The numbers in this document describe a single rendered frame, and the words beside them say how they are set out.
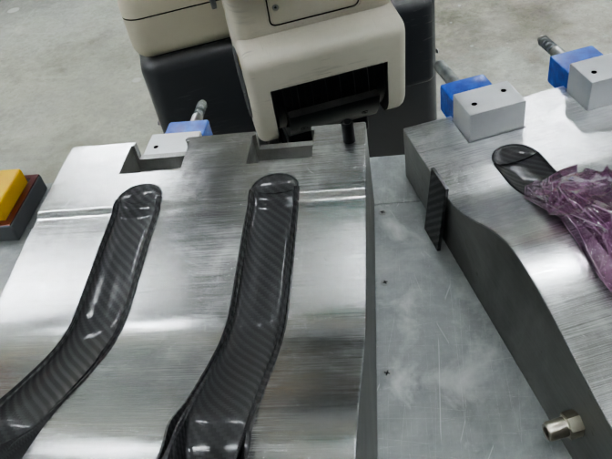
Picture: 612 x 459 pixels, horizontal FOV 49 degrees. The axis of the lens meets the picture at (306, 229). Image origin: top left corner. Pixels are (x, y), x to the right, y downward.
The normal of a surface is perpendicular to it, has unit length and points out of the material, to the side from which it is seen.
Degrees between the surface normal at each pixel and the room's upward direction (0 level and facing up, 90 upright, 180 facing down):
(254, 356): 24
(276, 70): 98
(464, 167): 0
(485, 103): 0
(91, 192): 0
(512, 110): 90
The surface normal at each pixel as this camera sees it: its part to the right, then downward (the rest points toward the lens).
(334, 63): 0.25, 0.73
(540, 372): -0.96, 0.26
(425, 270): -0.15, -0.73
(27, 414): -0.07, -0.95
